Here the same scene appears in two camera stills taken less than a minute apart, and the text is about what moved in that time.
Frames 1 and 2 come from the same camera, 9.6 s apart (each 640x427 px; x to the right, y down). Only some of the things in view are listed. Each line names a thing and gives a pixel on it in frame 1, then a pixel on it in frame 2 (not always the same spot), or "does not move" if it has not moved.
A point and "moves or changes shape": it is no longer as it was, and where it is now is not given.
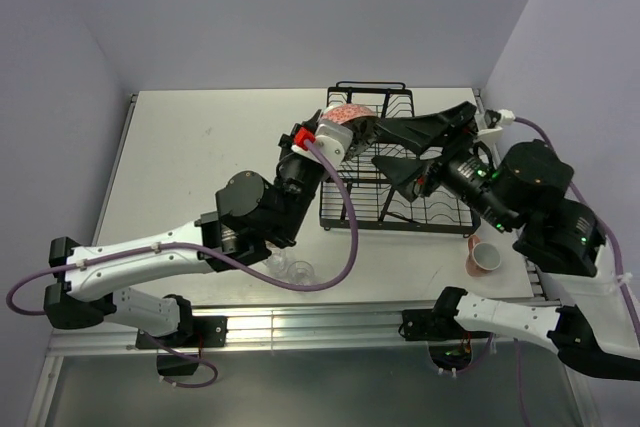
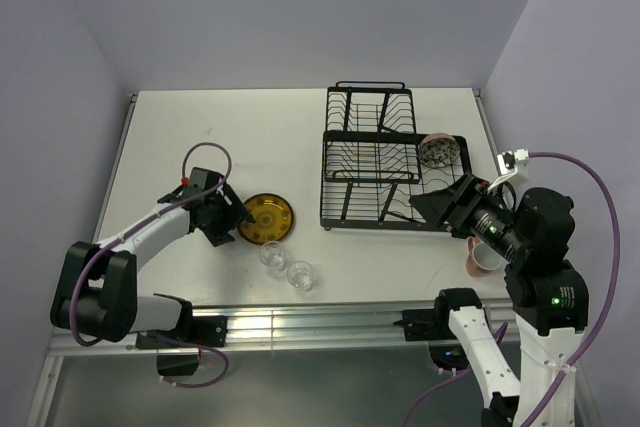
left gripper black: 284,143 -> 235,214
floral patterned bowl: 344,112 moves or changes shape
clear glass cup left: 278,261 does not move
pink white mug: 482,257 does not move
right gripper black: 415,130 -> 434,205
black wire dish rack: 371,189 does not move
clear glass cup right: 299,272 does not move
